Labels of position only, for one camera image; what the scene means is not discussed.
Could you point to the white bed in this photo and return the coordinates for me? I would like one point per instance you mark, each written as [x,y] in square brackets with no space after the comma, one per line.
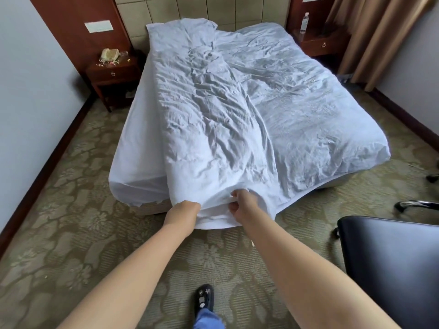
[137,150]

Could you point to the white slipper packet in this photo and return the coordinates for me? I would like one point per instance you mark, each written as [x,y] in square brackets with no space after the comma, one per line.
[130,95]

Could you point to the scatter of small coloured pieces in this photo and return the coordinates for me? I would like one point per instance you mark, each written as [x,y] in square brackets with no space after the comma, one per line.
[109,63]

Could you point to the person's right forearm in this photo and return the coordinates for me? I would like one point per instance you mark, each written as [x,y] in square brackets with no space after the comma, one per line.
[308,277]

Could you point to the beige padded headboard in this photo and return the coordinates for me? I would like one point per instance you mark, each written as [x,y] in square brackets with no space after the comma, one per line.
[240,10]

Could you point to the clear water bottle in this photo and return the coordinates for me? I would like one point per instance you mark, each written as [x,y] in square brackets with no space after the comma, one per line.
[304,23]

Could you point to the beige curtain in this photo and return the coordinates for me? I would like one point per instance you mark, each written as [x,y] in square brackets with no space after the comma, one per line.
[377,30]

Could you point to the person's right hand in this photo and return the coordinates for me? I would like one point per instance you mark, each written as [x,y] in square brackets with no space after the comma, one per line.
[247,207]

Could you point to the person's left hand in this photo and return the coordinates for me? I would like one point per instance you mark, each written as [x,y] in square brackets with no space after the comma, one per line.
[181,215]

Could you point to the person's blue jeans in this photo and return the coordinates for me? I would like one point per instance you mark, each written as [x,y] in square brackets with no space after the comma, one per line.
[207,321]

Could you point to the white duvet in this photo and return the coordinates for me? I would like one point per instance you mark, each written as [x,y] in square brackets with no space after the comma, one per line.
[274,99]

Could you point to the beige telephone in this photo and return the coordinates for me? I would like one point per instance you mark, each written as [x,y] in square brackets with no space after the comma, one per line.
[109,54]

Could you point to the wooden nightstand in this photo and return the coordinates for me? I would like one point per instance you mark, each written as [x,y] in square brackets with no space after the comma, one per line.
[113,73]
[322,42]

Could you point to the person's left forearm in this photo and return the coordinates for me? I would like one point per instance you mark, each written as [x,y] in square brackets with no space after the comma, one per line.
[130,280]

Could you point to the person's black shoe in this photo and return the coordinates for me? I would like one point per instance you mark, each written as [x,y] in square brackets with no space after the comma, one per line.
[204,298]

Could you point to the white wall switch panel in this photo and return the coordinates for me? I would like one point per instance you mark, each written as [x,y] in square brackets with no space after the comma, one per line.
[98,26]

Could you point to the clear glass ashtray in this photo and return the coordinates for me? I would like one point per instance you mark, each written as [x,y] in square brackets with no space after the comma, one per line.
[124,53]

